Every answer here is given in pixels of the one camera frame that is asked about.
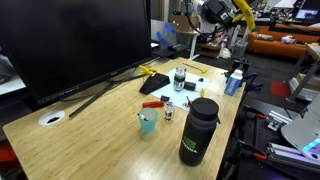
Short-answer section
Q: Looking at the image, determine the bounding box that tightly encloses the grey white machine housing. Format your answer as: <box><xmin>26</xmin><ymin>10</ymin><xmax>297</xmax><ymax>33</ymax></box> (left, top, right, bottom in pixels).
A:
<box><xmin>280</xmin><ymin>93</ymin><xmax>320</xmax><ymax>163</ymax></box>

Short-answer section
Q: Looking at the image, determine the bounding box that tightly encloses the tall clear glass bottle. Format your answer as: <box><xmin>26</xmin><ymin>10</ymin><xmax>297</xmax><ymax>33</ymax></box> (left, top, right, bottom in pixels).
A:
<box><xmin>173</xmin><ymin>65</ymin><xmax>187</xmax><ymax>93</ymax></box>

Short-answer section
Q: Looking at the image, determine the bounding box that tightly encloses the black felt eraser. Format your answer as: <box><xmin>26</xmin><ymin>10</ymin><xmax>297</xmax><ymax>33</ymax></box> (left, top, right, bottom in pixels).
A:
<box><xmin>183</xmin><ymin>81</ymin><xmax>197</xmax><ymax>92</ymax></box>

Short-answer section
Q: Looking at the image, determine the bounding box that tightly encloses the orange sofa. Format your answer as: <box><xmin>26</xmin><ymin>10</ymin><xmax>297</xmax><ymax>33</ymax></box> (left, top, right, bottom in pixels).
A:
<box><xmin>246</xmin><ymin>22</ymin><xmax>320</xmax><ymax>61</ymax></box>

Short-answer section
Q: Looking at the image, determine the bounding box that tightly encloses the small clear glass jar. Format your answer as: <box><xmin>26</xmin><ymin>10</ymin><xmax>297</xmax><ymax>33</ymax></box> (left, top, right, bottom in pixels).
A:
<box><xmin>163</xmin><ymin>101</ymin><xmax>176</xmax><ymax>122</ymax></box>

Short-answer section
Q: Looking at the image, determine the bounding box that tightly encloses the short aluminium bracket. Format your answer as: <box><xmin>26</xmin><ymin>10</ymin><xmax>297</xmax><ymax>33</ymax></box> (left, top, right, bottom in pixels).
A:
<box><xmin>266</xmin><ymin>109</ymin><xmax>291</xmax><ymax>132</ymax></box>

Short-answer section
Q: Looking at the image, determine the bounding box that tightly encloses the teal plastic cup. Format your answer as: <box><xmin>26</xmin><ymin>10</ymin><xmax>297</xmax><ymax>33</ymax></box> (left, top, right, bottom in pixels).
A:
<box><xmin>137</xmin><ymin>107</ymin><xmax>159</xmax><ymax>135</ymax></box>

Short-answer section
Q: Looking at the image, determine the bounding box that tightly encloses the white desk cable grommet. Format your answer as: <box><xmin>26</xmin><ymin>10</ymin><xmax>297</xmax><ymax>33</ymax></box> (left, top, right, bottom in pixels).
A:
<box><xmin>37</xmin><ymin>109</ymin><xmax>66</xmax><ymax>127</ymax></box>

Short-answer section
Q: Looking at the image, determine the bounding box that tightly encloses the red floor mat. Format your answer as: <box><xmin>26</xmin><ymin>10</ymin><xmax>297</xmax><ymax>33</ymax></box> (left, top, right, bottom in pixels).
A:
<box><xmin>270</xmin><ymin>79</ymin><xmax>292</xmax><ymax>100</ymax></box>

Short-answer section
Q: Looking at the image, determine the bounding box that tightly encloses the black wedge tool holder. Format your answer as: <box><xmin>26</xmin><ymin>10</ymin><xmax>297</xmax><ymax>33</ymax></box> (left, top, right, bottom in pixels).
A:
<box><xmin>138</xmin><ymin>72</ymin><xmax>171</xmax><ymax>96</ymax></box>

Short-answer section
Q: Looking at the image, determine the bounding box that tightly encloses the laptop screen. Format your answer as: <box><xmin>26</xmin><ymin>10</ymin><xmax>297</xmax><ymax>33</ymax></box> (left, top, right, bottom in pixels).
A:
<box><xmin>294</xmin><ymin>8</ymin><xmax>320</xmax><ymax>22</ymax></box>

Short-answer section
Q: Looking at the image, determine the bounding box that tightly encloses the black clamp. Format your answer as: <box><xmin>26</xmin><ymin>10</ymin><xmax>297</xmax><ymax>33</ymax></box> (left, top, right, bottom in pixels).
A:
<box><xmin>226</xmin><ymin>57</ymin><xmax>252</xmax><ymax>80</ymax></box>

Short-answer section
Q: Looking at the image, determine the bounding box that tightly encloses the blue clamp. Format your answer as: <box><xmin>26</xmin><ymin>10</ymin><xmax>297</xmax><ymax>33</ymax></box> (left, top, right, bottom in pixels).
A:
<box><xmin>242</xmin><ymin>72</ymin><xmax>264</xmax><ymax>94</ymax></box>

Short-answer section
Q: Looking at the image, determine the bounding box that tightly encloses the large black computer monitor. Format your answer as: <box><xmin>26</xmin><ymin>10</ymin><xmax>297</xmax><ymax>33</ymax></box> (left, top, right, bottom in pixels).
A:
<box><xmin>0</xmin><ymin>0</ymin><xmax>154</xmax><ymax>107</ymax></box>

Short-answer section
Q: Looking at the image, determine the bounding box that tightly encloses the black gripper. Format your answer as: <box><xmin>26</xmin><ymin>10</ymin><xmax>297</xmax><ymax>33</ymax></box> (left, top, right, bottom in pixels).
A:
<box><xmin>203</xmin><ymin>0</ymin><xmax>240</xmax><ymax>26</ymax></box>

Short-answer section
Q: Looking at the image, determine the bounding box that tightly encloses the black water bottle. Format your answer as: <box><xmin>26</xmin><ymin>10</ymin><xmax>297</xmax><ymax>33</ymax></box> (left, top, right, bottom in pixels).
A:
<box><xmin>178</xmin><ymin>97</ymin><xmax>222</xmax><ymax>168</ymax></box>

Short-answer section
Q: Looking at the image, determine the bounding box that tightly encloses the black monitor stand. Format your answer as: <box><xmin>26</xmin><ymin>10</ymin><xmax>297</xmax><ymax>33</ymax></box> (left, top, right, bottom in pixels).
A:
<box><xmin>59</xmin><ymin>56</ymin><xmax>161</xmax><ymax>119</ymax></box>

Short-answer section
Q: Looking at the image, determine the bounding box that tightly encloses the white paper mat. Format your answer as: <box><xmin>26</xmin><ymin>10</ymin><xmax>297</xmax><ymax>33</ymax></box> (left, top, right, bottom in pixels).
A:
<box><xmin>149</xmin><ymin>67</ymin><xmax>212</xmax><ymax>112</ymax></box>

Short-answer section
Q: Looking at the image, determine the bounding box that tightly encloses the red screwdriver with key ring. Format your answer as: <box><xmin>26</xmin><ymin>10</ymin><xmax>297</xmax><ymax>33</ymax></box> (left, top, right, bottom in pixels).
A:
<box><xmin>181</xmin><ymin>95</ymin><xmax>195</xmax><ymax>109</ymax></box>

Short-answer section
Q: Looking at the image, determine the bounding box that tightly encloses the white board with blue tape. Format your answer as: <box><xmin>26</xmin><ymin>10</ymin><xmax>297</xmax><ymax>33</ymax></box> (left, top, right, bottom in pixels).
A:
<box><xmin>150</xmin><ymin>19</ymin><xmax>178</xmax><ymax>50</ymax></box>

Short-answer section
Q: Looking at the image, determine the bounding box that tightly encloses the thin rod with yellow end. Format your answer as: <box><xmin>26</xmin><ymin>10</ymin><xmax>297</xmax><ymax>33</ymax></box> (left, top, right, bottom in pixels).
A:
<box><xmin>181</xmin><ymin>62</ymin><xmax>209</xmax><ymax>75</ymax></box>

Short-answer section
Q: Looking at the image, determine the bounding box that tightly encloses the long aluminium extrusion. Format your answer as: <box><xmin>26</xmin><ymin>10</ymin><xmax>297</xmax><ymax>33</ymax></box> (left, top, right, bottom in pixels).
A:
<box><xmin>266</xmin><ymin>141</ymin><xmax>320</xmax><ymax>168</ymax></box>

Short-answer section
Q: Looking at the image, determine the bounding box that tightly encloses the blue and white carton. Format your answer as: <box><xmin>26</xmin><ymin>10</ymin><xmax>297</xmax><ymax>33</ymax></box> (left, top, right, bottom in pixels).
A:
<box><xmin>223</xmin><ymin>68</ymin><xmax>245</xmax><ymax>97</ymax></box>

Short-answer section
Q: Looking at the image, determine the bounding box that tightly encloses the large yellow handled tool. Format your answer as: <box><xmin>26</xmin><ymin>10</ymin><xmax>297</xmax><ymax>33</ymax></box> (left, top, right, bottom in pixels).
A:
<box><xmin>231</xmin><ymin>0</ymin><xmax>257</xmax><ymax>32</ymax></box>

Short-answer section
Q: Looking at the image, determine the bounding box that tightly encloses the cardboard box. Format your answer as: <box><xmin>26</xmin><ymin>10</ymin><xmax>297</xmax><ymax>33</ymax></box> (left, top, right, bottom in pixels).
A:
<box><xmin>169</xmin><ymin>13</ymin><xmax>203</xmax><ymax>33</ymax></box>

